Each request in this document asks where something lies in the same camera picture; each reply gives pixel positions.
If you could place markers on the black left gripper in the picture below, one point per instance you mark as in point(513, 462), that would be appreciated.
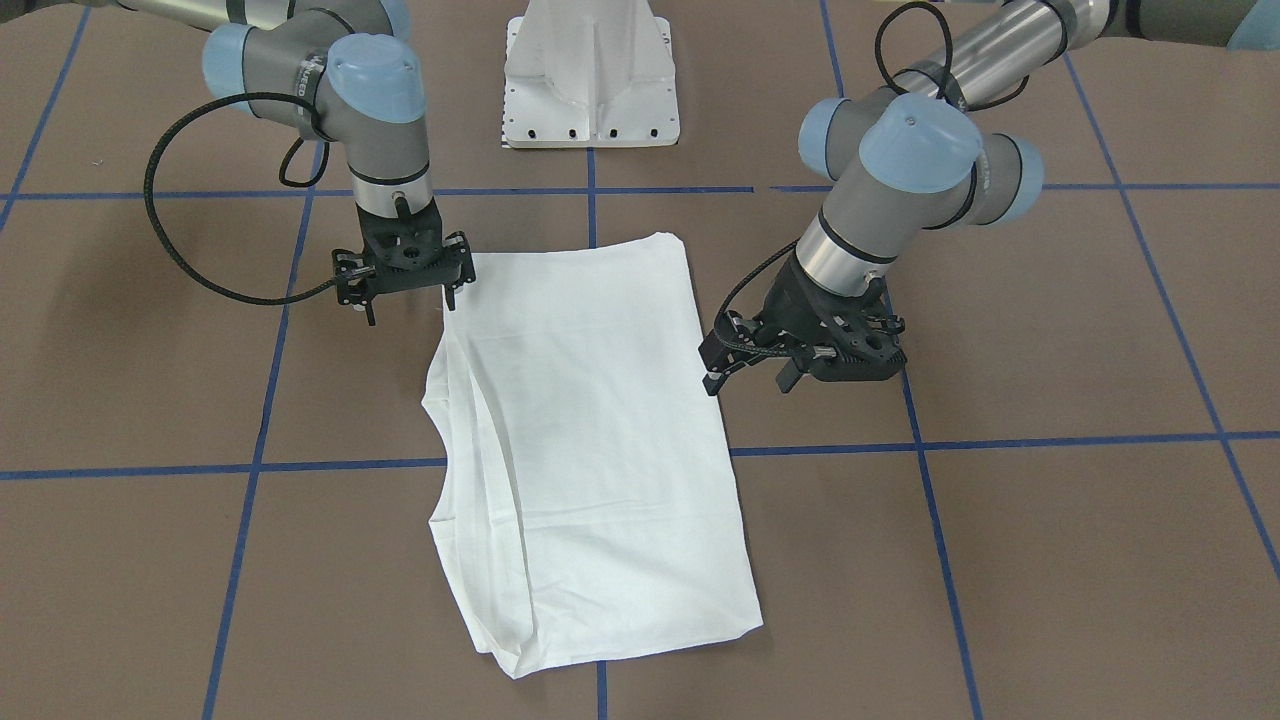
point(791, 304)

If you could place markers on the white long-sleeve printed shirt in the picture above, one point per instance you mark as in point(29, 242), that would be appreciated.
point(589, 510)

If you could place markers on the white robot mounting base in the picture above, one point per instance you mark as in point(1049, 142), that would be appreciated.
point(589, 75)

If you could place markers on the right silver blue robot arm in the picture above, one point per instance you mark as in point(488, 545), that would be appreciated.
point(338, 73)

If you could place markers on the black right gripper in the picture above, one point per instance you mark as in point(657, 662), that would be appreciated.
point(346, 276)

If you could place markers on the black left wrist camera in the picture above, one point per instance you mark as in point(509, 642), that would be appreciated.
point(858, 340)

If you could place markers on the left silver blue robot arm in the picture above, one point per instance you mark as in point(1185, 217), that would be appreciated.
point(908, 158)

